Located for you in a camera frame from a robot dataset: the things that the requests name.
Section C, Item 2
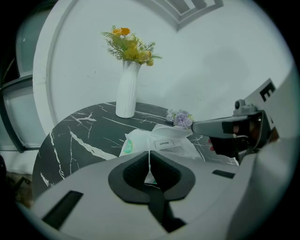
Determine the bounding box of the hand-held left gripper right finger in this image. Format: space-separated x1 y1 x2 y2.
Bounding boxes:
150 150 196 202

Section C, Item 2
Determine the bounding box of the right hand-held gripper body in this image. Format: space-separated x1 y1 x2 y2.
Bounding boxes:
209 78 280 165

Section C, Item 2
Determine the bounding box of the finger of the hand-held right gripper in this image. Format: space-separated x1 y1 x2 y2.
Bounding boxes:
191 116 235 138

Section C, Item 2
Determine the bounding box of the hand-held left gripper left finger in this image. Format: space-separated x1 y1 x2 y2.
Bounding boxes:
108 151 150 204

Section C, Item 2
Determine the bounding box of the white plastic bag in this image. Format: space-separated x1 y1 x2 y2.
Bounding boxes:
118 124 207 186

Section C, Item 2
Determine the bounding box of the purple flower bunch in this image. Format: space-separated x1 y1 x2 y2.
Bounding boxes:
165 108 195 130

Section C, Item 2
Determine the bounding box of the round black marble table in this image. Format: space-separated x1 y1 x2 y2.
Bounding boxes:
32 102 240 202

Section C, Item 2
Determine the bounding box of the white ribbed vase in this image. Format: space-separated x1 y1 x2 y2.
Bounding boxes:
115 60 142 119

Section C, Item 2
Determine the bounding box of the orange yellow flower bouquet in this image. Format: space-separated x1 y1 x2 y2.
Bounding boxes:
100 25 163 67

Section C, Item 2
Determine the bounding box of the black framed window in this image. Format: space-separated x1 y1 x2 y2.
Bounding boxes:
0 9 51 154

